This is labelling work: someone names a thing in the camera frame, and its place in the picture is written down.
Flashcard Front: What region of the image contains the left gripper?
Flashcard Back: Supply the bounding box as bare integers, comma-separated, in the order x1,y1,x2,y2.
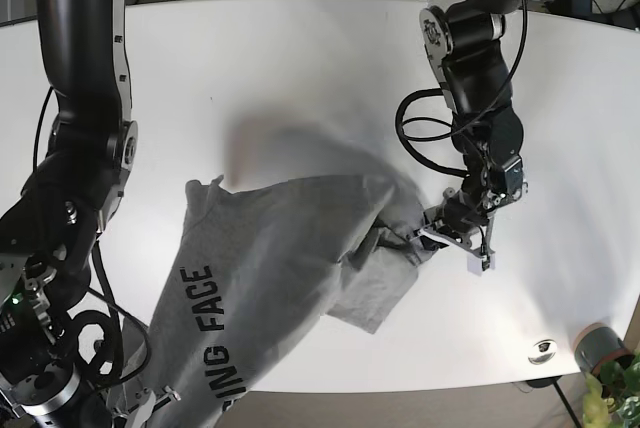
406,163,528,273

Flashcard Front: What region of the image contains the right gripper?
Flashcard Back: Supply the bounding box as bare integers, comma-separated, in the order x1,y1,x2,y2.
1,280,181,428

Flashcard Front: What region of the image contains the grey T-shirt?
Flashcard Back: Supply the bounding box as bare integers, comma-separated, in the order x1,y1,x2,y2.
109,174,430,427

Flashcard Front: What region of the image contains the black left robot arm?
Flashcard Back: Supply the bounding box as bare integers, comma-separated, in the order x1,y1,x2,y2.
395,0,528,272

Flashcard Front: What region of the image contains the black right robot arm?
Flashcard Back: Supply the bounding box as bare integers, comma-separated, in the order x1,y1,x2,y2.
1,0,179,427

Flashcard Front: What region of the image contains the silver table grommet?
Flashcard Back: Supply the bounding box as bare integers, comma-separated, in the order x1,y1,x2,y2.
527,339,557,366

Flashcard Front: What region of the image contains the grey plant pot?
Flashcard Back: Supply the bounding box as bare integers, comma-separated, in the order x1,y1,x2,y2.
573,323,635,376

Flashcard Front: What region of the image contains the green potted plant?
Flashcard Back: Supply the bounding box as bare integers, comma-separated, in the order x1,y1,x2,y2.
582,352,639,428

